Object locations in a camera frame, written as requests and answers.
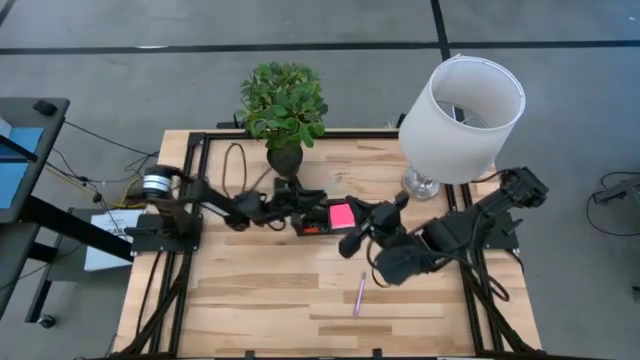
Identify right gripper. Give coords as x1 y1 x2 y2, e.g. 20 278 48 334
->
338 198 408 260

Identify pink sticky note pad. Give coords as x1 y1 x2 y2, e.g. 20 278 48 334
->
328 202 356 231

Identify purple pen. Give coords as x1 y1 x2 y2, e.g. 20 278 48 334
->
351 271 368 318

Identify black mesh desk organizer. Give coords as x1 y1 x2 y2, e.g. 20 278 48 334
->
291 197 364 237

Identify potted green plant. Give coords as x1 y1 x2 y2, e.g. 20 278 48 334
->
234 60 330 180

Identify white shade table lamp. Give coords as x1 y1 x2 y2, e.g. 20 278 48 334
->
397 53 527 202

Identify white paper sheets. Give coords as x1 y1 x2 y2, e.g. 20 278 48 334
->
83 208 146 272

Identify grey side desk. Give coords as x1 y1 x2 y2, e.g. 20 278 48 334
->
0 97 136 324

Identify black floor device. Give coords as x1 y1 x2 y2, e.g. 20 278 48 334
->
585 171 640 237

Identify black computer mouse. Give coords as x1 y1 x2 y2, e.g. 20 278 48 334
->
32 99 59 117

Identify blue computer screen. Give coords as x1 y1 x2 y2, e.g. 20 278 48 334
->
0 127 46 211

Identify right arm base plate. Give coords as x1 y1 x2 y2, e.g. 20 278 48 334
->
479 209 524 251

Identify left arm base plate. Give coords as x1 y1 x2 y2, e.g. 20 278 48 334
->
124 213 204 253

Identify yellow floor cable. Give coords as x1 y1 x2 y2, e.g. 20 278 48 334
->
117 175 151 209

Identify black floor cable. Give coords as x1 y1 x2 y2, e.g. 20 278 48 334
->
44 119 161 206

